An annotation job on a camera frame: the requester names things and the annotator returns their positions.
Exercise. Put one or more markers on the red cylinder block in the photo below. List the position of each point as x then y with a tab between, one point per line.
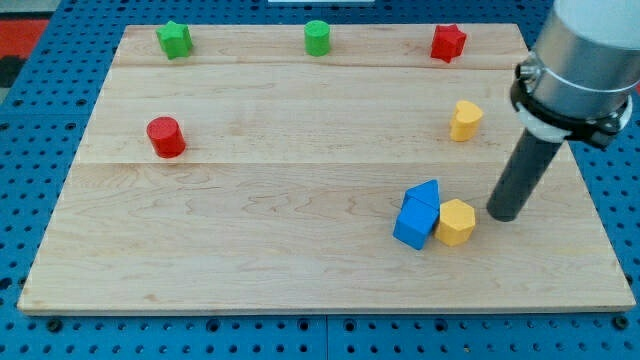
166	137

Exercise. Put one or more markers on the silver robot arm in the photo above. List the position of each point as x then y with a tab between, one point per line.
575	85

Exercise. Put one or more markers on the blue cube block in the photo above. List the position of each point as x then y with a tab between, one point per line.
415	223

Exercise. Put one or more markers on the green cylinder block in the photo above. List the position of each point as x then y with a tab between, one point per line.
317	38

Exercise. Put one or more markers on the green star block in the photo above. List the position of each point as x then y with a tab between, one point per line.
174	40

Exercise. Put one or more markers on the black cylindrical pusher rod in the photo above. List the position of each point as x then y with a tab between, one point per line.
526	166

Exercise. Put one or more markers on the yellow hexagon block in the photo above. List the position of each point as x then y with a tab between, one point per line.
456	222

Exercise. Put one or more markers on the wooden board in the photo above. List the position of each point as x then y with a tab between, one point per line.
295	168

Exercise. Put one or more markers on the blue triangular prism block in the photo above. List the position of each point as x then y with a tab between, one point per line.
427	193

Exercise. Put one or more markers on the yellow heart block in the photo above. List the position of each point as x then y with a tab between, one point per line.
465	121

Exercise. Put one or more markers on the red star block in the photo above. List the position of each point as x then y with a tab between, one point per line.
448	42

